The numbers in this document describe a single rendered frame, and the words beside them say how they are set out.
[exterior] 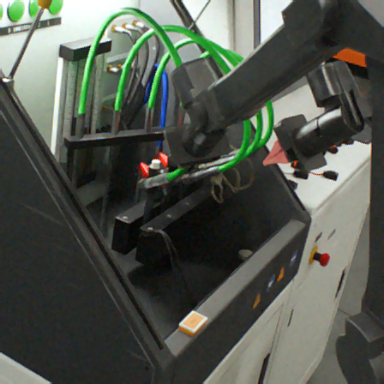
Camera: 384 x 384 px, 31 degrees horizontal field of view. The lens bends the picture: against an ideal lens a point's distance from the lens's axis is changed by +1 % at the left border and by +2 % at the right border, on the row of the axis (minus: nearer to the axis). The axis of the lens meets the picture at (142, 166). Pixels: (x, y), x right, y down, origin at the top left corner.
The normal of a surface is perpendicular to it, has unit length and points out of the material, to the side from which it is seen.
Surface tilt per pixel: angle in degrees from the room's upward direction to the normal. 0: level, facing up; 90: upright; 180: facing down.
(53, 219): 90
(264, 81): 109
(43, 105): 90
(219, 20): 90
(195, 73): 44
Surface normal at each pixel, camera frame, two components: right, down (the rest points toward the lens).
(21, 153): -0.54, 0.29
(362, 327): -0.10, -0.81
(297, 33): -0.92, 0.29
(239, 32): 0.84, 0.11
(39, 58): 0.83, 0.33
